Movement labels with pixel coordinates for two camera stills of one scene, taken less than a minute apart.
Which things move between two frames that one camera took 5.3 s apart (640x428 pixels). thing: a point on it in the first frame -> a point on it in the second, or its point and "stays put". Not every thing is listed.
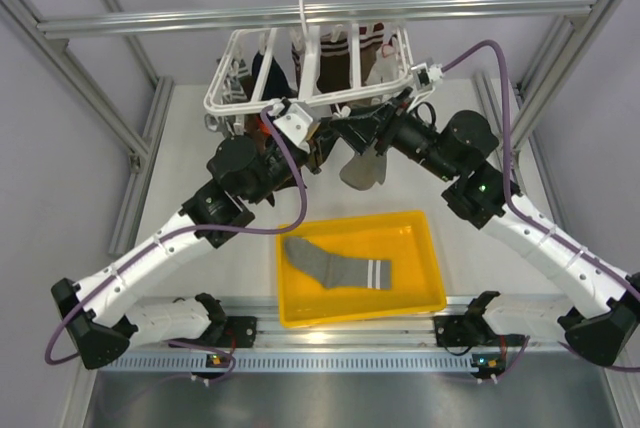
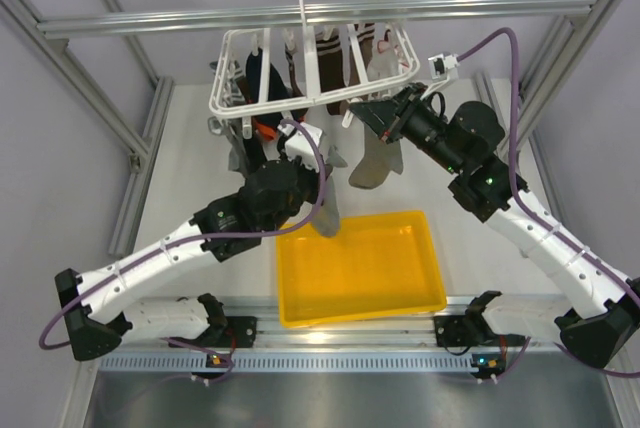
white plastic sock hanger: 268,67 stays put
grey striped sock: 339,272 -> 326,216
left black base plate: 234,332 stays put
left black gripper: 321,145 -> 312,175
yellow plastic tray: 357,269 stays put
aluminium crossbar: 566,3 stays put
